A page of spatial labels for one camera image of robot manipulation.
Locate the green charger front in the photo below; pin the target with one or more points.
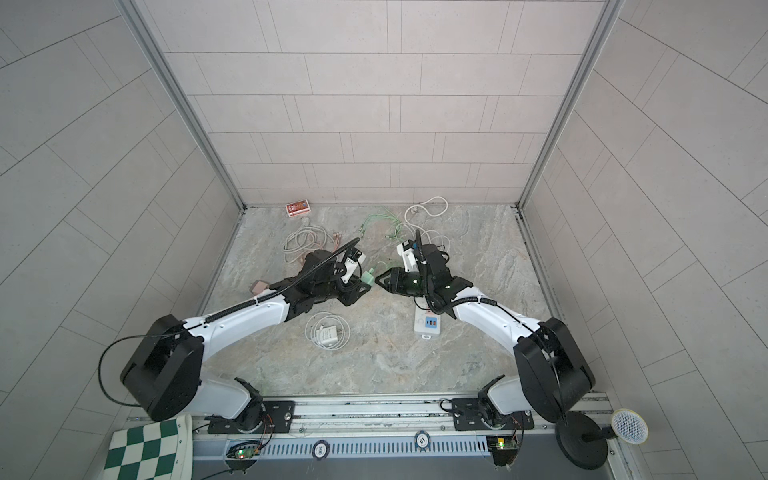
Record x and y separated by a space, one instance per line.
368 277

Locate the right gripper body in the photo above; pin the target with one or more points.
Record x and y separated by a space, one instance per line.
415 284

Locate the red small box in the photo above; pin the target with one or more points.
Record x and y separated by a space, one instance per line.
298 208

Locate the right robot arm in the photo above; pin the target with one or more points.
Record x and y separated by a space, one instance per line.
552 373

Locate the aluminium rail base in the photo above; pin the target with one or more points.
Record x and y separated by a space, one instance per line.
358 426

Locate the colourful white power strip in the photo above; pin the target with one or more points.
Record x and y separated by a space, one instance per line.
427 324

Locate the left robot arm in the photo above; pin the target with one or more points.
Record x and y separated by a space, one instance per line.
165 374

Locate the green white checkerboard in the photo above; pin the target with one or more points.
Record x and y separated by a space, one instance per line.
161 450

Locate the white charger with coiled cable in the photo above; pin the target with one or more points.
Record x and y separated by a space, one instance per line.
328 331

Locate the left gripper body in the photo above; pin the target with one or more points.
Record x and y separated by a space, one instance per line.
333 289

